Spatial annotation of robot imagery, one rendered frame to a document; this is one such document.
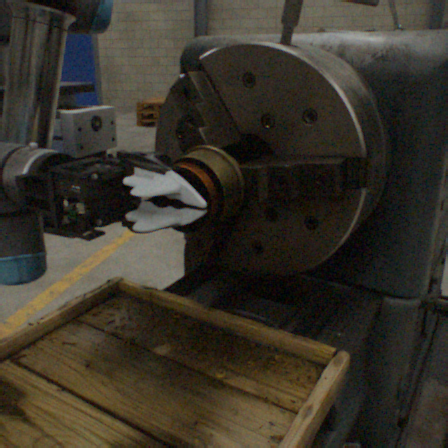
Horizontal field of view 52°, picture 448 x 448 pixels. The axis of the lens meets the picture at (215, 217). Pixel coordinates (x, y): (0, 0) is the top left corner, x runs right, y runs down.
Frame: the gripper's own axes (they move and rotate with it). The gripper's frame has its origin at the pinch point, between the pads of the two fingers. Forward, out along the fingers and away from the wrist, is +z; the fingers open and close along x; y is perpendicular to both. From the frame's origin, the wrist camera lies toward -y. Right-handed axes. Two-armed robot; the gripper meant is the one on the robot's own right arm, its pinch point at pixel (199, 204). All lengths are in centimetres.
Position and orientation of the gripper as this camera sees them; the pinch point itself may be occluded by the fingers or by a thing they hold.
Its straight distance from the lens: 46.2
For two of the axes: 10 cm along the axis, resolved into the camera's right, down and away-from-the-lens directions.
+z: 8.4, 1.8, -5.1
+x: 0.0, -9.4, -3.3
